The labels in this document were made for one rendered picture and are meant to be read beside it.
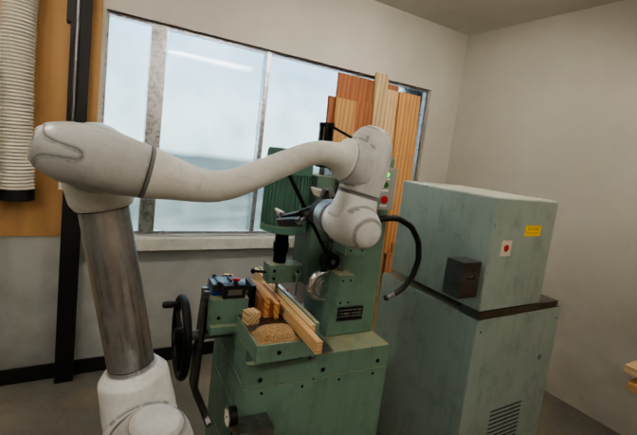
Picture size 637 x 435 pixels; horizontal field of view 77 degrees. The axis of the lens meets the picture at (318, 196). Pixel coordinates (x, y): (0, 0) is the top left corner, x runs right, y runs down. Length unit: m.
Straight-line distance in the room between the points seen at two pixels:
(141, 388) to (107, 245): 0.32
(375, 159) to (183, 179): 0.42
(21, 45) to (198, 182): 1.80
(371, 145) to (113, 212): 0.57
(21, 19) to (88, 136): 1.77
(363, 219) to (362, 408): 1.02
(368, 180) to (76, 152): 0.57
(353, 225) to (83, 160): 0.53
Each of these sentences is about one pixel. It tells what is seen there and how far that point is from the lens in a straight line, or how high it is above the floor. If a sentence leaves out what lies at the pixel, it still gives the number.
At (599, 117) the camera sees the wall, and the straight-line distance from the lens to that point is 3.29.
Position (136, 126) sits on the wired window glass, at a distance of 2.72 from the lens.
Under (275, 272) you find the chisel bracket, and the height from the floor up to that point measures 1.04.
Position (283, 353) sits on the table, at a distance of 1.36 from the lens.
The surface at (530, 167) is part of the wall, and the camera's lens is 3.46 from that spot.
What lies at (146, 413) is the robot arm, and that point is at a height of 0.97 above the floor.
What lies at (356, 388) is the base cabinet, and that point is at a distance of 1.69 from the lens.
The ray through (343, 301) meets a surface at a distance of 1.50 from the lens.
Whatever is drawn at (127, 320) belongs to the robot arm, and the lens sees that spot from 0.99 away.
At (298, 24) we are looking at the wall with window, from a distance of 3.03.
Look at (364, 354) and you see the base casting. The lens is 1.63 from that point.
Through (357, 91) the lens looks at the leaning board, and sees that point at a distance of 3.16.
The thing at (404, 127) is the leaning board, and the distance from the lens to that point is 3.36.
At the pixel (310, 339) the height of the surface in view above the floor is 0.93.
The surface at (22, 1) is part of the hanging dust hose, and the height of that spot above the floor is 2.04.
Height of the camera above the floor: 1.51
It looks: 6 degrees down
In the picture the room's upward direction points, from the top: 7 degrees clockwise
